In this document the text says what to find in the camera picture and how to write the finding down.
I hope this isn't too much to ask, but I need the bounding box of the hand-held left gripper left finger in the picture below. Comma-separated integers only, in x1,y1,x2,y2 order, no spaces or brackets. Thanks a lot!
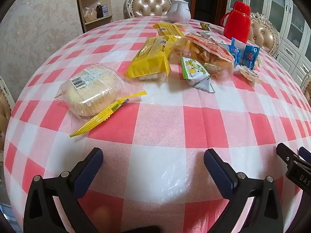
23,148,104,233

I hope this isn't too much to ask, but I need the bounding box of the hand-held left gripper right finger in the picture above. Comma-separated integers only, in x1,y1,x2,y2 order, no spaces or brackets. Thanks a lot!
204,149,284,233

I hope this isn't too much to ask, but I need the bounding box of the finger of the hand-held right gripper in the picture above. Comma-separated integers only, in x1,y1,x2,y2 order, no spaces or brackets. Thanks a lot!
276,143,311,173
298,147,311,163

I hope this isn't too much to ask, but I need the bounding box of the blue snack packet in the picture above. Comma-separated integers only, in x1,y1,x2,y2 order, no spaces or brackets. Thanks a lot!
230,37,244,66
240,44,261,69

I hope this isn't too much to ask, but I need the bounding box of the pink checked tablecloth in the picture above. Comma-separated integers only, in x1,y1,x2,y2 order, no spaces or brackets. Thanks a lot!
3,16,311,233

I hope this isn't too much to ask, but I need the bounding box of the beige tufted chair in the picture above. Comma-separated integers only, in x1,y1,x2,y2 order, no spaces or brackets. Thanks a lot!
125,0,174,19
248,12,280,57
0,75,15,151
300,70,311,98

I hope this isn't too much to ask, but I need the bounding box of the bread in clear bag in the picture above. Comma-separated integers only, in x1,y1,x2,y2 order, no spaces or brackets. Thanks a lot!
54,63,148,137

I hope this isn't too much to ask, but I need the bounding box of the clear wrapped pastry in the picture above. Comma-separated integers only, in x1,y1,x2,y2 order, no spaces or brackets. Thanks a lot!
239,65,263,84

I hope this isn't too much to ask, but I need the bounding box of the green white snack packet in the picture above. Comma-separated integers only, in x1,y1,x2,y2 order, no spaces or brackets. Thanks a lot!
180,55,216,93

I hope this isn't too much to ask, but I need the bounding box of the orange clear snack bag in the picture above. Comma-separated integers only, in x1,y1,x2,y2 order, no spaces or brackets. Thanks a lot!
170,33,236,78

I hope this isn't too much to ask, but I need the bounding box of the large yellow cracker pack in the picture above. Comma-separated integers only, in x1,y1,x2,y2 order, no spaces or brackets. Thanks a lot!
125,36,172,82

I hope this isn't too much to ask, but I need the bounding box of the red thermos jug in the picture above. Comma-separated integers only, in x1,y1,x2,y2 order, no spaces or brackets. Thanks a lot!
220,1,251,44

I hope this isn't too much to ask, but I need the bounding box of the white glass-door cabinet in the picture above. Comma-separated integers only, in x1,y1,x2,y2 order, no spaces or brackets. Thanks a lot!
228,0,311,80

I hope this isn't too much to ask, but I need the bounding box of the clear bag of grain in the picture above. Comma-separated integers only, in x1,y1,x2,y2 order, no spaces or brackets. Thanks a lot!
84,7,98,22

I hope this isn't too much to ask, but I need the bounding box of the white teapot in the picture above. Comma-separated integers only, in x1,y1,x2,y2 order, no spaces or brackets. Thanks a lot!
166,0,191,24

